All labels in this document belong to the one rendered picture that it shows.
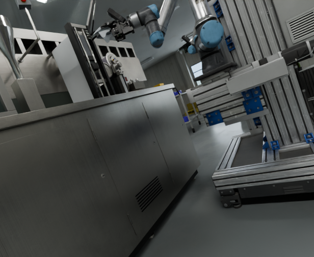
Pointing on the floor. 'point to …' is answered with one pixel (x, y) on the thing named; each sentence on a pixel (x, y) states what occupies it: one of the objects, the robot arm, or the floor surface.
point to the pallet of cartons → (191, 108)
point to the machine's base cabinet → (87, 179)
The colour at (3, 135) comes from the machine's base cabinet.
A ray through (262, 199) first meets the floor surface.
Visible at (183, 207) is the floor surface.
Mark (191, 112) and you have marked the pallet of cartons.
